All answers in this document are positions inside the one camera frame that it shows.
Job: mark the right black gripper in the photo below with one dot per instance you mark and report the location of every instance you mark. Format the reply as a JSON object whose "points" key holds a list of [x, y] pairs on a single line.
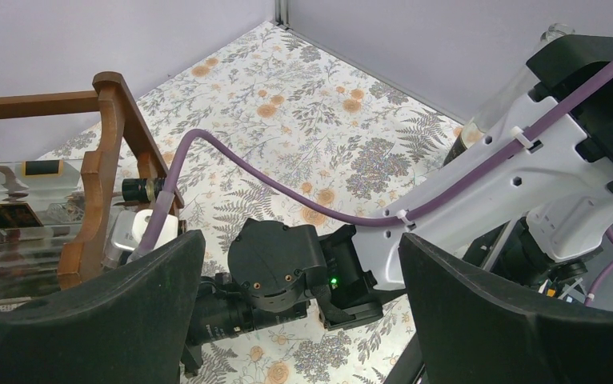
{"points": [[221, 312]]}

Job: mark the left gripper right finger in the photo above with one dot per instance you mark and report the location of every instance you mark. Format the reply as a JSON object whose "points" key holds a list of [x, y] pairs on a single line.
{"points": [[476, 327]]}

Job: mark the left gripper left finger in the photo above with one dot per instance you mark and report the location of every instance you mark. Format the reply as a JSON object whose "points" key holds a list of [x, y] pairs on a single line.
{"points": [[125, 326]]}

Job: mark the clear bottle black cap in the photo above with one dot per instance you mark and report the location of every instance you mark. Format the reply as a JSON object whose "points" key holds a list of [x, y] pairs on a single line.
{"points": [[41, 193]]}

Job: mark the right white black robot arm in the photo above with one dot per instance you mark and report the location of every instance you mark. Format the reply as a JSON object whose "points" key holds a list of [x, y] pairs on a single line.
{"points": [[466, 246]]}

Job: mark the brown wooden wine rack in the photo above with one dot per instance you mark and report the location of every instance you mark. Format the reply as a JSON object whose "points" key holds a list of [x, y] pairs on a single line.
{"points": [[121, 172]]}

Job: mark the clear bottle dark label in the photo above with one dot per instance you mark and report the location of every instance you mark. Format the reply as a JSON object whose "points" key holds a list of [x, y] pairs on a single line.
{"points": [[497, 106]]}

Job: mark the floral tablecloth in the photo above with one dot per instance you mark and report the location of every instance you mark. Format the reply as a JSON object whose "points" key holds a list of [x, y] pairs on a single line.
{"points": [[333, 134]]}

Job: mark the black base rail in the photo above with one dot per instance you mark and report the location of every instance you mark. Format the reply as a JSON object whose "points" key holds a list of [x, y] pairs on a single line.
{"points": [[410, 367]]}

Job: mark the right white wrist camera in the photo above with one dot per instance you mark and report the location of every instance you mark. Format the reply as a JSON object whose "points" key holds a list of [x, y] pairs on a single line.
{"points": [[127, 231]]}

